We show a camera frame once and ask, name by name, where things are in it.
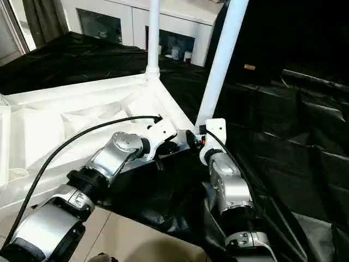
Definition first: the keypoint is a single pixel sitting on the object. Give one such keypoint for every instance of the white plastic table leg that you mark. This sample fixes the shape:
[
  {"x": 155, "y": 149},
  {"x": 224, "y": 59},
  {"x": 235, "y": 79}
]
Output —
[
  {"x": 221, "y": 60},
  {"x": 153, "y": 33}
]

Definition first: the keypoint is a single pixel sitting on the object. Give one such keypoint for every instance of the white plastic table top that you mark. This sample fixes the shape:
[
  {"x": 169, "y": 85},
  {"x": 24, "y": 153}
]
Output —
[{"x": 54, "y": 109}]

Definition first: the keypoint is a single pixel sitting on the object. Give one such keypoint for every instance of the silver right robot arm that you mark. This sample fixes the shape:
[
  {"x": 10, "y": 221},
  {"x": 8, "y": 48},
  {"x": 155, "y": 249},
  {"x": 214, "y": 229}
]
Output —
[{"x": 232, "y": 191}]

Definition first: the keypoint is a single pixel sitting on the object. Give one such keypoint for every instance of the black plastic mat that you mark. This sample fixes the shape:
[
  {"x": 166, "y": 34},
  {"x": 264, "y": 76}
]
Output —
[{"x": 262, "y": 142}]

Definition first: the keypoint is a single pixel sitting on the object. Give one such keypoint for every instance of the small gold label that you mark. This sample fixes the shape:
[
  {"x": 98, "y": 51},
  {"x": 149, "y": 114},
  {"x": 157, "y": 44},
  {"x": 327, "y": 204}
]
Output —
[{"x": 250, "y": 67}]

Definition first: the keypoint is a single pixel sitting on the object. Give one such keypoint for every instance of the black low bench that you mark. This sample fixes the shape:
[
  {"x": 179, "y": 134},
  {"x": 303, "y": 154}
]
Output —
[{"x": 316, "y": 79}]

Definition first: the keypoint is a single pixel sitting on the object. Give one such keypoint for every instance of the white glass-door cabinet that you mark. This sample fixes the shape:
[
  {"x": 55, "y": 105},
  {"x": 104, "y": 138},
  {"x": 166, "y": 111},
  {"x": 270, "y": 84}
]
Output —
[{"x": 136, "y": 16}]

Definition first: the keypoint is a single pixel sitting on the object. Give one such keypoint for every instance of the grey curtain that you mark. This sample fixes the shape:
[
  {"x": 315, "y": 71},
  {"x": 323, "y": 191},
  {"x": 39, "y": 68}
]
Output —
[{"x": 43, "y": 22}]

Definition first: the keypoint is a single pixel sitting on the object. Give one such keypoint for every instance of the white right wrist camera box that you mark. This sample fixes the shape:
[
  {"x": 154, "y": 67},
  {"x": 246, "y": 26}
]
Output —
[{"x": 215, "y": 131}]

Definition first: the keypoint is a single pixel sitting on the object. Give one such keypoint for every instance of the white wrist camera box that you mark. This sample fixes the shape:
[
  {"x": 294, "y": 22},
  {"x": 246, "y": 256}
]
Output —
[
  {"x": 215, "y": 131},
  {"x": 161, "y": 131}
]

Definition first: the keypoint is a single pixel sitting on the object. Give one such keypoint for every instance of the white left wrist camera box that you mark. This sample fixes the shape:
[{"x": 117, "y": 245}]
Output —
[{"x": 161, "y": 131}]

